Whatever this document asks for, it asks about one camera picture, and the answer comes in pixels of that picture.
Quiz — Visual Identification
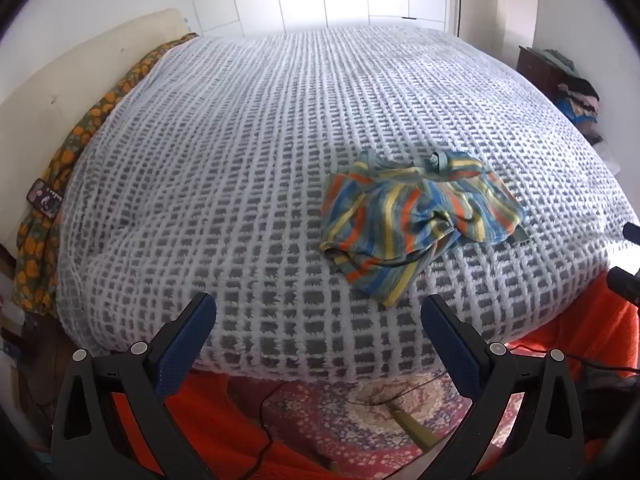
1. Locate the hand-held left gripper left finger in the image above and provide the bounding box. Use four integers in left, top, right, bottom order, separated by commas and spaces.
50, 292, 218, 480

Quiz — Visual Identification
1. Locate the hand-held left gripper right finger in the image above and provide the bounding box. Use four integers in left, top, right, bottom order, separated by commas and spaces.
420, 294, 593, 480

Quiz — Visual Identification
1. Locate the striped knitted sweater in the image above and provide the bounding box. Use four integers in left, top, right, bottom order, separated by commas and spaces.
322, 149, 531, 307

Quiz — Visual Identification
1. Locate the dark wooden nightstand with clothes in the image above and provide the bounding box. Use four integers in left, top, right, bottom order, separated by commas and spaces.
537, 47, 603, 143

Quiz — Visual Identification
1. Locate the orange cloth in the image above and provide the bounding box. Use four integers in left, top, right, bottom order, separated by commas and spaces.
110, 265, 640, 480

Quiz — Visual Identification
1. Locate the olive green pole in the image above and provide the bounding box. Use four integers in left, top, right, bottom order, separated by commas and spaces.
392, 407, 438, 451

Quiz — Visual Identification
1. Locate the dark wooden furniture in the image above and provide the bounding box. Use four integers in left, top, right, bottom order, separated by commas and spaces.
0, 245, 68, 411

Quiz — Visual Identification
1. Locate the patterned rug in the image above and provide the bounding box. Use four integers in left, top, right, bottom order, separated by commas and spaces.
225, 370, 521, 480

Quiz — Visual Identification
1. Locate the white grey checkered blanket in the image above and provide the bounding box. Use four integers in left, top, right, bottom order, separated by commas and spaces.
55, 25, 640, 381

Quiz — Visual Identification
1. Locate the dark wooden dresser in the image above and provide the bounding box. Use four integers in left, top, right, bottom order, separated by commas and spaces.
516, 45, 571, 106

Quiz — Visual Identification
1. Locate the purple fabric label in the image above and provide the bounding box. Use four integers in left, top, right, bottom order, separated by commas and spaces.
27, 180, 63, 218

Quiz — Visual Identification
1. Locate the orange floral bedsheet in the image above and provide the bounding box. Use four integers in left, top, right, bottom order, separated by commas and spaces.
14, 32, 198, 318

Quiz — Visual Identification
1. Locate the cream headboard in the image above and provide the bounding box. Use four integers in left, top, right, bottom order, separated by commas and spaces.
0, 8, 186, 248

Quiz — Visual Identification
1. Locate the black cable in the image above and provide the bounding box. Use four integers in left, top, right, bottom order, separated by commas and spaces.
245, 370, 446, 480
507, 342, 640, 375

